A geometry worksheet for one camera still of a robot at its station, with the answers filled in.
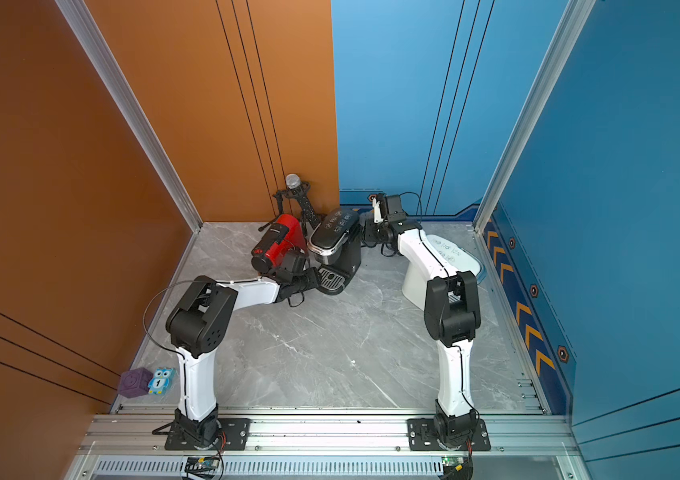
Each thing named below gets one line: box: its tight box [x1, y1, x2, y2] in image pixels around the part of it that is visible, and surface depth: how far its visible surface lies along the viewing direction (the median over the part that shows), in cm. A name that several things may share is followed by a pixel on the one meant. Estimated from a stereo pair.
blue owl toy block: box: [148, 367, 176, 396], surface depth 82 cm
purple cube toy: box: [119, 368, 153, 399], surface depth 79 cm
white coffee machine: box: [397, 228, 481, 311], surface depth 66 cm
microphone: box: [258, 173, 321, 232], surface depth 107 cm
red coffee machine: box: [251, 214, 308, 273], surface depth 92 cm
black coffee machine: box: [307, 208, 362, 295], surface depth 91 cm
